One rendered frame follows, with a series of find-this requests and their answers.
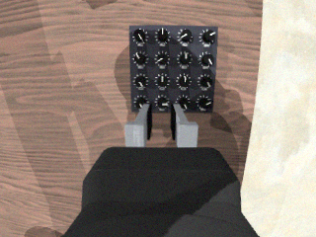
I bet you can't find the black knob box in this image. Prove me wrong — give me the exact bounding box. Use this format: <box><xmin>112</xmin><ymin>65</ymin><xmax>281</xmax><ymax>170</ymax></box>
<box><xmin>129</xmin><ymin>25</ymin><xmax>218</xmax><ymax>112</ymax></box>

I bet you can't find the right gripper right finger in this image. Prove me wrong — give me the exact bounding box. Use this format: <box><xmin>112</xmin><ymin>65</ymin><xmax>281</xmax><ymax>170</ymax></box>
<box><xmin>171</xmin><ymin>104</ymin><xmax>198</xmax><ymax>147</ymax></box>

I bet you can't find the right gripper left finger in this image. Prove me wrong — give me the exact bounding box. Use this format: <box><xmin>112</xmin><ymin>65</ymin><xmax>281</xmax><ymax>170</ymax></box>
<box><xmin>125</xmin><ymin>104</ymin><xmax>153</xmax><ymax>147</ymax></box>

